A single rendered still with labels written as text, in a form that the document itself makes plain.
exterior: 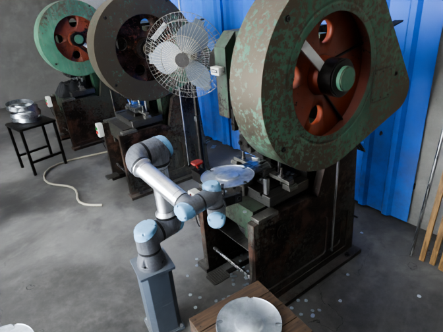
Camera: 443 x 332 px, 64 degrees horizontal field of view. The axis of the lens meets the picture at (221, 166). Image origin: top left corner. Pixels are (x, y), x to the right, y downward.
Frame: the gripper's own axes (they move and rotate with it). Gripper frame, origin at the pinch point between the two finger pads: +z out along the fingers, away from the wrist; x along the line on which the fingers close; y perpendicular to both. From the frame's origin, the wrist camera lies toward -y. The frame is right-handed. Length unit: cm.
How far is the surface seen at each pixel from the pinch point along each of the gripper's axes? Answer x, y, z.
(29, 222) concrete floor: 72, 178, 105
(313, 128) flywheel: -29, -43, -7
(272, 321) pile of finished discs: 48, -19, -41
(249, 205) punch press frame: 15.2, -12.6, 6.6
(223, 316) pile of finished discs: 47, 2, -38
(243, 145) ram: -13.7, -11.3, 21.7
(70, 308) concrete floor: 80, 100, 7
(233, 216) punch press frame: 25.8, -3.2, 15.0
